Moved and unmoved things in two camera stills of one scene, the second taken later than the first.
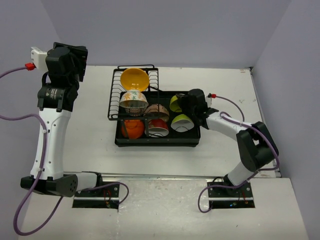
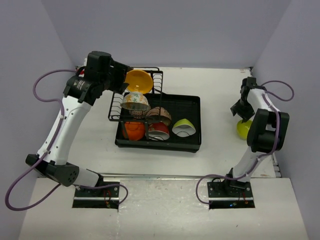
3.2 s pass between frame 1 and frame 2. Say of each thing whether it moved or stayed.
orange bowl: stayed
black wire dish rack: stayed
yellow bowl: moved
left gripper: moved
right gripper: moved
